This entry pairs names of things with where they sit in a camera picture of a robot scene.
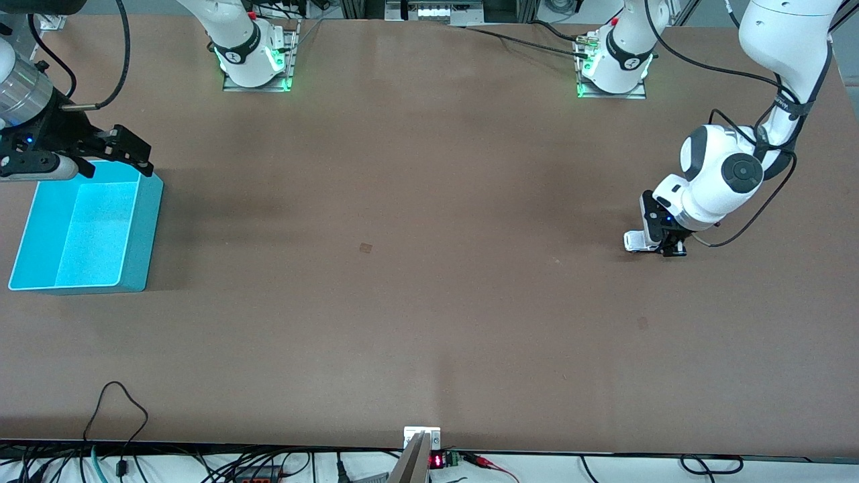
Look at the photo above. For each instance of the green terminal block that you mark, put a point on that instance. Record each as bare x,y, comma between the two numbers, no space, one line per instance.
452,459

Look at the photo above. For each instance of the silver control box with lights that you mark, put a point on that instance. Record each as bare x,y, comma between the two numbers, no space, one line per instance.
436,12

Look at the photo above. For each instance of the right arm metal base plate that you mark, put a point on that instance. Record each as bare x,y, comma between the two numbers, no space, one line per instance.
255,88

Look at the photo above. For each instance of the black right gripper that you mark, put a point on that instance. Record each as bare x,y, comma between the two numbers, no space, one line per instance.
62,130

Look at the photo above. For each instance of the grey aluminium bar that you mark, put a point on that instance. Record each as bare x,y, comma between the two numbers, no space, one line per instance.
411,466

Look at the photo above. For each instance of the white metal bracket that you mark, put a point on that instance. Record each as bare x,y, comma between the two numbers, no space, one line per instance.
433,436

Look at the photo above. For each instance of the orange connector box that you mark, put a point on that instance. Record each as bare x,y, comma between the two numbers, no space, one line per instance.
258,477

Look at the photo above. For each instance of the turquoise plastic bin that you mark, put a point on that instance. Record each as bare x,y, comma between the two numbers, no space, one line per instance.
94,228

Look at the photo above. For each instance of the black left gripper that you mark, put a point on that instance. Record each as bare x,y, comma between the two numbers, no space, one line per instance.
673,241

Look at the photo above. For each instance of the silver table corner bracket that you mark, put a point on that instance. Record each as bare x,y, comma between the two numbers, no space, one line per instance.
52,22

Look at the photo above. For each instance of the red digit display module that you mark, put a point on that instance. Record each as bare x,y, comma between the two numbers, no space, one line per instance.
437,461

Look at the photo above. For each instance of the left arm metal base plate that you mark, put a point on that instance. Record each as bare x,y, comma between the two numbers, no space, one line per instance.
634,94

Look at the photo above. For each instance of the white jeep toy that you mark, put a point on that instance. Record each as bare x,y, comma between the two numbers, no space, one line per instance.
634,241

